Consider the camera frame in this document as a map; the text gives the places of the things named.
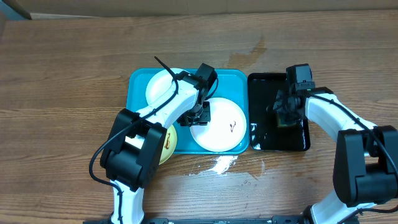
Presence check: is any green yellow sponge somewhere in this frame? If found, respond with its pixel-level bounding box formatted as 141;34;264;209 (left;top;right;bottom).
276;113;297;128

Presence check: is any white plate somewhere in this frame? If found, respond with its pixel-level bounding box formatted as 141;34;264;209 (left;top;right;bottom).
190;98;247;152
146;69;175;105

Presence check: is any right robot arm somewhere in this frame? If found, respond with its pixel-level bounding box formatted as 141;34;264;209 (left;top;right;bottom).
272;64;397;223

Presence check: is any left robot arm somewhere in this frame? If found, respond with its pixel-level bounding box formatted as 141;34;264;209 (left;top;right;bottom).
89;63;218;223

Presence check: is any black plastic tray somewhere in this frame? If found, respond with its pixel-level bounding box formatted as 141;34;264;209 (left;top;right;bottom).
248;73;310;152

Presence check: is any teal plastic tray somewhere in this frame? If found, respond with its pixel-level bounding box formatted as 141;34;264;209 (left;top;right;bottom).
126;68;249;154

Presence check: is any yellow-green plate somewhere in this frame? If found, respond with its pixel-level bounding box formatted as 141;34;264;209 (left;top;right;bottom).
159;125;177;165

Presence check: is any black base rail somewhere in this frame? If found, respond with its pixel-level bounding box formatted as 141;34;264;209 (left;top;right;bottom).
83;214;360;224

